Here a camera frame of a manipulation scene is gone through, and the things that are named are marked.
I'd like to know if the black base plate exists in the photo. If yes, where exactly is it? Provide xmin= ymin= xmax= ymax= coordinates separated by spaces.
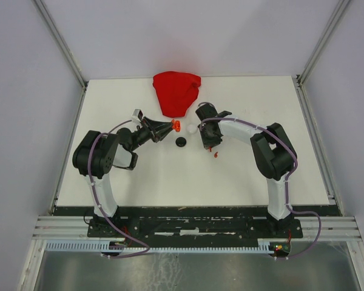
xmin=87 ymin=206 xmax=303 ymax=244

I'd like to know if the right aluminium frame post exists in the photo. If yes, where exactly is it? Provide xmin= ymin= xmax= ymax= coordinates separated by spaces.
xmin=297 ymin=0 xmax=352 ymax=87

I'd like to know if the aluminium frame post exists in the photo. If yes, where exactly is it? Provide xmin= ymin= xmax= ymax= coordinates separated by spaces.
xmin=31 ymin=0 xmax=87 ymax=88
xmin=297 ymin=0 xmax=352 ymax=87

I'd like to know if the left aluminium frame post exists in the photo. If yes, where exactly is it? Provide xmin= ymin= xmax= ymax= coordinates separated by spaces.
xmin=31 ymin=0 xmax=87 ymax=88

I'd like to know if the black earbud charging case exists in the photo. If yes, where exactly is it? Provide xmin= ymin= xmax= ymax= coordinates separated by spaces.
xmin=175 ymin=136 xmax=187 ymax=147

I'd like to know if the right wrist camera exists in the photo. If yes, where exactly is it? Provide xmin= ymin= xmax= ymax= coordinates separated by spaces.
xmin=198 ymin=102 xmax=215 ymax=108

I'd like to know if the white earbud charging case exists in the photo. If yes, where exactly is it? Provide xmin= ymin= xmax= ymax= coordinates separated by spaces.
xmin=186 ymin=124 xmax=198 ymax=135

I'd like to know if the aluminium front rail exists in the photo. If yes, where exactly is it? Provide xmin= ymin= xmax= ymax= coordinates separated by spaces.
xmin=32 ymin=216 xmax=362 ymax=242

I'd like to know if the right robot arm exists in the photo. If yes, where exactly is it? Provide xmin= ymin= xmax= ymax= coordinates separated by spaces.
xmin=195 ymin=102 xmax=298 ymax=237

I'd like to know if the orange earbud charging case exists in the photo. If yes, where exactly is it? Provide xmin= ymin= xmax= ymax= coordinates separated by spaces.
xmin=172 ymin=119 xmax=181 ymax=132

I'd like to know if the red cloth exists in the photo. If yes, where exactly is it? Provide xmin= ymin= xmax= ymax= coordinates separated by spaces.
xmin=153 ymin=71 xmax=201 ymax=118

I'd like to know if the white cable duct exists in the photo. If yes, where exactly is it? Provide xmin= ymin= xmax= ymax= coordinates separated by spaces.
xmin=45 ymin=239 xmax=273 ymax=254

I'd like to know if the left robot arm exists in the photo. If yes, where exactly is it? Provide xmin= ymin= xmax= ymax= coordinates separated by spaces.
xmin=72 ymin=117 xmax=181 ymax=236

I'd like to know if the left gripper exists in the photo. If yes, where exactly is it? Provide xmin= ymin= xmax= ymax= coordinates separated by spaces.
xmin=130 ymin=116 xmax=175 ymax=151

